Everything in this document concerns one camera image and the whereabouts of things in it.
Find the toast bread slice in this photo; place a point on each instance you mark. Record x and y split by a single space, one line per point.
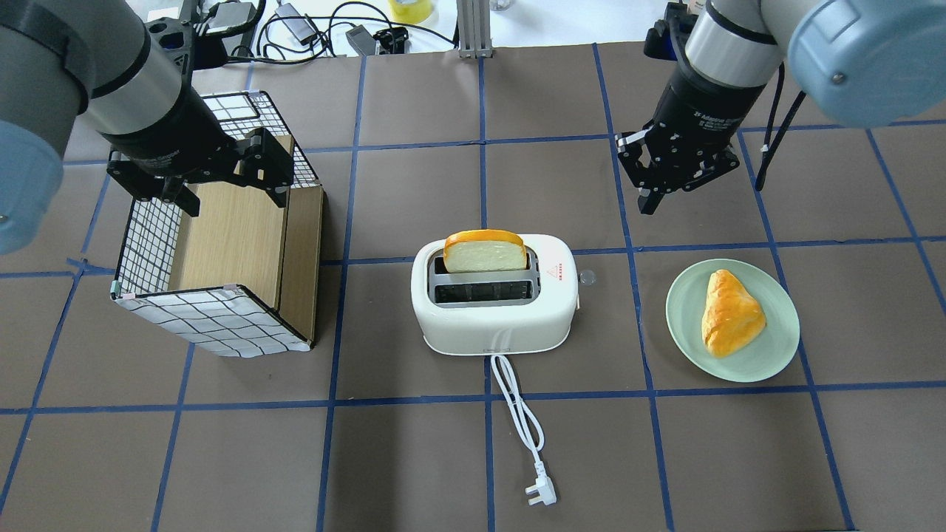
484 250

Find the white toaster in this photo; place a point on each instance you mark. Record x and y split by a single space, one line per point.
498 311

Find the wooden box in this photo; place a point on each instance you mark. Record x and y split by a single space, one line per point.
244 278

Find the green plate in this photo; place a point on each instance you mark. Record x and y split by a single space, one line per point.
764 357

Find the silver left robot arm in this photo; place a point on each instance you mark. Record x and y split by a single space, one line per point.
131 81

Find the aluminium frame post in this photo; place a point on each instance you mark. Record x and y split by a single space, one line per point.
474 32

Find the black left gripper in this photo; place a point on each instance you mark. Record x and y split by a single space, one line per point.
179 134

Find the black power adapter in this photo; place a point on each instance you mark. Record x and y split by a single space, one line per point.
299 26

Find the wire basket with checked cloth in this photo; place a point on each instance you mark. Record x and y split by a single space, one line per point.
141 283

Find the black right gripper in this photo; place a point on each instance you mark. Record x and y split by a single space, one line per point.
700 107

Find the triangular yellow pastry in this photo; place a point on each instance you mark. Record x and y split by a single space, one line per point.
732 317

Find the yellow tape roll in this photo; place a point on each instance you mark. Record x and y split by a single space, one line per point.
411 11

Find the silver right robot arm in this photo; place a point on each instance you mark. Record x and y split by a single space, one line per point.
864 63

